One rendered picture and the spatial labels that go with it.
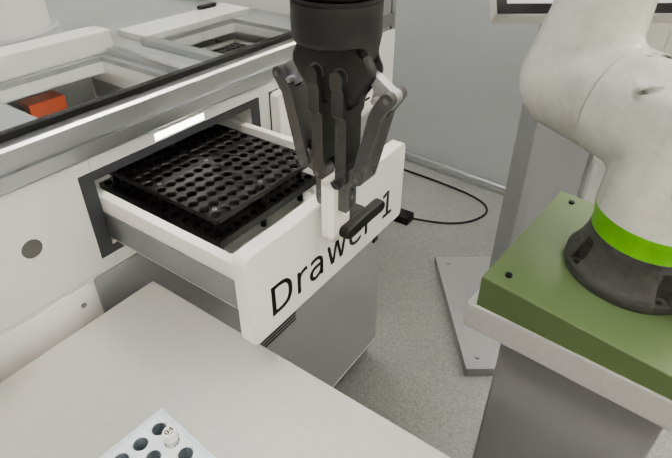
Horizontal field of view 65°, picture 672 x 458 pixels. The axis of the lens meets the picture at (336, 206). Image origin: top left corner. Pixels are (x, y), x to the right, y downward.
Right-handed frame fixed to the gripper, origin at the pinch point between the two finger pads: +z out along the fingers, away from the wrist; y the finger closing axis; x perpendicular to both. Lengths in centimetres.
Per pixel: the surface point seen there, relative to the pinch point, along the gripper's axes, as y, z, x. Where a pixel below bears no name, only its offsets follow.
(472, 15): -54, 22, 169
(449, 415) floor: 1, 93, 51
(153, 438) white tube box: -3.5, 13.7, -22.7
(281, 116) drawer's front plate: -24.8, 4.0, 20.6
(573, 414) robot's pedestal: 26.2, 30.5, 15.9
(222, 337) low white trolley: -9.8, 17.2, -8.8
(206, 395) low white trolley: -5.4, 17.2, -15.4
